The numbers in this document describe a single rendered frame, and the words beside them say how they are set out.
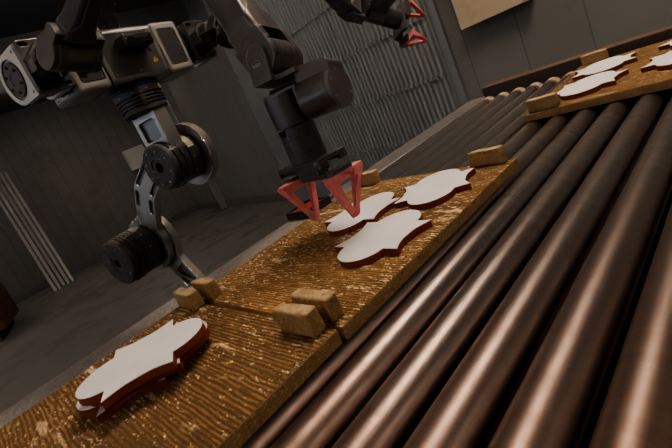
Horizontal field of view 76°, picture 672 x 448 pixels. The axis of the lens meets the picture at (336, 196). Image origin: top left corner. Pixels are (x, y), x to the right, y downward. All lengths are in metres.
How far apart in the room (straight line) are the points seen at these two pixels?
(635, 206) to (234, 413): 0.41
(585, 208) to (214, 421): 0.42
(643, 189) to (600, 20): 2.51
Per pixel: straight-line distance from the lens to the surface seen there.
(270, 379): 0.40
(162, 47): 1.45
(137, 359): 0.52
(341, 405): 0.37
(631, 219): 0.49
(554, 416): 0.31
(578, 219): 0.51
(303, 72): 0.61
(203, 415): 0.42
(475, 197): 0.60
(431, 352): 0.37
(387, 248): 0.51
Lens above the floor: 1.13
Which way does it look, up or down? 13 degrees down
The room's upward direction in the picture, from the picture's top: 24 degrees counter-clockwise
